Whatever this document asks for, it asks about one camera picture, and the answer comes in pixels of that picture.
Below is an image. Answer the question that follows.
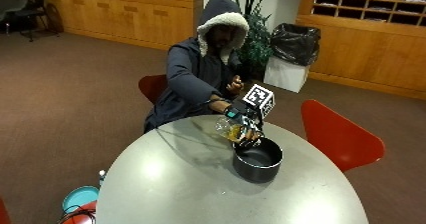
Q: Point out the black cable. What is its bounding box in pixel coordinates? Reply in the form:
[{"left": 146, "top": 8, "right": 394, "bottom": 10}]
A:
[{"left": 55, "top": 204, "right": 97, "bottom": 224}]

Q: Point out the clear plastic bottle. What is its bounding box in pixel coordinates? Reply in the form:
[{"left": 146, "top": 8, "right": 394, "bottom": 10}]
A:
[{"left": 214, "top": 116, "right": 244, "bottom": 143}]

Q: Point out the green potted plant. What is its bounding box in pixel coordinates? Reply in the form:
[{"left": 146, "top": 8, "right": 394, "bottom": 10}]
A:
[{"left": 232, "top": 0, "right": 274, "bottom": 79}]

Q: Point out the black office chair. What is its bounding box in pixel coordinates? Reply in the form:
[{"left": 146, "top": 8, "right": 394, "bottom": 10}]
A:
[{"left": 11, "top": 0, "right": 61, "bottom": 43}]

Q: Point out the wooden cabinet wall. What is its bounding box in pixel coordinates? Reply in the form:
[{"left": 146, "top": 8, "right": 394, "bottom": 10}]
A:
[{"left": 30, "top": 0, "right": 205, "bottom": 51}]

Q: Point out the white marker cube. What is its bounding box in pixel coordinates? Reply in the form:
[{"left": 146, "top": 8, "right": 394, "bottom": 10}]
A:
[{"left": 240, "top": 83, "right": 276, "bottom": 120}]

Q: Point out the white bin with black bag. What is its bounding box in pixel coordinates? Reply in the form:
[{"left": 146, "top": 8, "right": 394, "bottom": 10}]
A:
[{"left": 262, "top": 22, "right": 322, "bottom": 94}]

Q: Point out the wooden pigeonhole cabinet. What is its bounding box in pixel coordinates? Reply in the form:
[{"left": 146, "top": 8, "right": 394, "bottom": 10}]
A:
[{"left": 295, "top": 0, "right": 426, "bottom": 101}]

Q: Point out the red container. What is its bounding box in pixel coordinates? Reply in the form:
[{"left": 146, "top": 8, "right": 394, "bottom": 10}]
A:
[{"left": 59, "top": 200, "right": 98, "bottom": 224}]

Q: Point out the black cooking pot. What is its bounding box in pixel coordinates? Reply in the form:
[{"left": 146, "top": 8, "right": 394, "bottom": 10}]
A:
[{"left": 231, "top": 136, "right": 284, "bottom": 184}]

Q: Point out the teal round lid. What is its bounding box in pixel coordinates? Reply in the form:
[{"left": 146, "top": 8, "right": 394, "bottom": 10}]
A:
[{"left": 61, "top": 185, "right": 101, "bottom": 214}]

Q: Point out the small clear bottle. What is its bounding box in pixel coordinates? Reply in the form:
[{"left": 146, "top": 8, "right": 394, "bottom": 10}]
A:
[{"left": 97, "top": 169, "right": 107, "bottom": 187}]

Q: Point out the the person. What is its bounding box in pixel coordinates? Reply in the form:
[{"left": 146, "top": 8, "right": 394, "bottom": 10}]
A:
[{"left": 142, "top": 0, "right": 251, "bottom": 134}]

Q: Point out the red chair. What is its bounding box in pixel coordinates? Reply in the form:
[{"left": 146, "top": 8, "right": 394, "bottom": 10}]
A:
[
  {"left": 137, "top": 74, "right": 170, "bottom": 105},
  {"left": 299, "top": 99, "right": 386, "bottom": 174}
]

